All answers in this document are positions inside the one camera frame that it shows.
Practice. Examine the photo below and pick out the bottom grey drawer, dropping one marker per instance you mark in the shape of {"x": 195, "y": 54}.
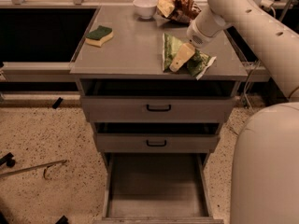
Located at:
{"x": 161, "y": 188}

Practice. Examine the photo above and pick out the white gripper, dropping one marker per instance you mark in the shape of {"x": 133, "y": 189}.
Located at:
{"x": 196, "y": 34}

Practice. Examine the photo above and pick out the black caster wheel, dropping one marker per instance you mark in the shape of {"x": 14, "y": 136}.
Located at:
{"x": 8, "y": 160}

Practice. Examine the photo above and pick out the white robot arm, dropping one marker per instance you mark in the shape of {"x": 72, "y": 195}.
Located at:
{"x": 265, "y": 170}

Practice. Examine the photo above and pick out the middle grey drawer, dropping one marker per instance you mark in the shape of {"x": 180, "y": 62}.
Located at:
{"x": 156, "y": 137}

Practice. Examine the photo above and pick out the metal rod on floor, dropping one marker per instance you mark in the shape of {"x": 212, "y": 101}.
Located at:
{"x": 28, "y": 169}

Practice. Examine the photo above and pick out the black clip on floor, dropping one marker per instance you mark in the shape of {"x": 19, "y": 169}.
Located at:
{"x": 57, "y": 103}

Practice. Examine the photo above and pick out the brown yellow chip bag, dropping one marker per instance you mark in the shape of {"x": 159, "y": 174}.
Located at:
{"x": 182, "y": 11}

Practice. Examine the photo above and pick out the grey rail beam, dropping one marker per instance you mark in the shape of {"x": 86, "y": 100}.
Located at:
{"x": 37, "y": 72}

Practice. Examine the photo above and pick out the grey drawer cabinet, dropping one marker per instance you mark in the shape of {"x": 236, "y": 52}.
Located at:
{"x": 136, "y": 52}

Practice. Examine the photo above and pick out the green yellow sponge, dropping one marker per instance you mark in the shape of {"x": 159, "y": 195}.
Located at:
{"x": 99, "y": 36}

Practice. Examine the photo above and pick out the green jalapeno chip bag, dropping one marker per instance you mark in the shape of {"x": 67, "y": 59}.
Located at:
{"x": 196, "y": 65}

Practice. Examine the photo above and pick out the top grey drawer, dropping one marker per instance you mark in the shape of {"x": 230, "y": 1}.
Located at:
{"x": 145, "y": 100}

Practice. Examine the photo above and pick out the white bowl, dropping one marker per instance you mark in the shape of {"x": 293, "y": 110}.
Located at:
{"x": 145, "y": 9}

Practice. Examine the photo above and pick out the grey drawer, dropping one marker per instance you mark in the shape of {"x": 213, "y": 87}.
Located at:
{"x": 161, "y": 188}
{"x": 145, "y": 100}
{"x": 156, "y": 137}

